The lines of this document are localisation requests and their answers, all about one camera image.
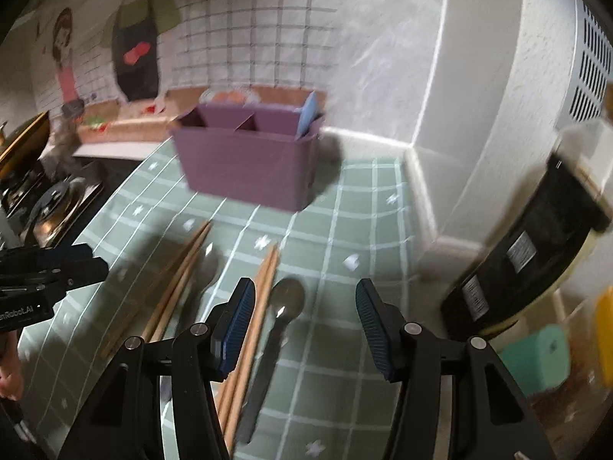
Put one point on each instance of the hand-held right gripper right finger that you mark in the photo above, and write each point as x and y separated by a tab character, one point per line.
376	330

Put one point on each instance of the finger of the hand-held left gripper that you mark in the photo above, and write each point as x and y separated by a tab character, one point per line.
57	253
76	270

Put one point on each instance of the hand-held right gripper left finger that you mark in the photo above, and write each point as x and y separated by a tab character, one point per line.
234	330

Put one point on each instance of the wooden chopstick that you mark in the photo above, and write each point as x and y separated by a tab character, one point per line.
266	297
157	286
265	268
179	285

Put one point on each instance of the purple utensil holder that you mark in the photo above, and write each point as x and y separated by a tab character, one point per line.
239	167

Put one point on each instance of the person's left hand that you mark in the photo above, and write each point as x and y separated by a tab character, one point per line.
9	383

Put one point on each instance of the black gas stove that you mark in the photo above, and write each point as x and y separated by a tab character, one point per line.
57	206

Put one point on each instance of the green checkered table mat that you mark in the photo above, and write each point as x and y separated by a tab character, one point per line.
335	249

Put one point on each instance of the gold pot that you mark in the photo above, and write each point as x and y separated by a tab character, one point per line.
24	143

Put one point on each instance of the teal container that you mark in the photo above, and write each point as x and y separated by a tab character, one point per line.
536	359

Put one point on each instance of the light blue utensil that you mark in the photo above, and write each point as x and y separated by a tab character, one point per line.
306	115

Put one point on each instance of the white vented appliance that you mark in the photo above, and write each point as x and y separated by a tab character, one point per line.
550	57

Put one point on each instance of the cartoon kitchen wall poster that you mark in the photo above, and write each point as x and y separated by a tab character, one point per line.
215	33

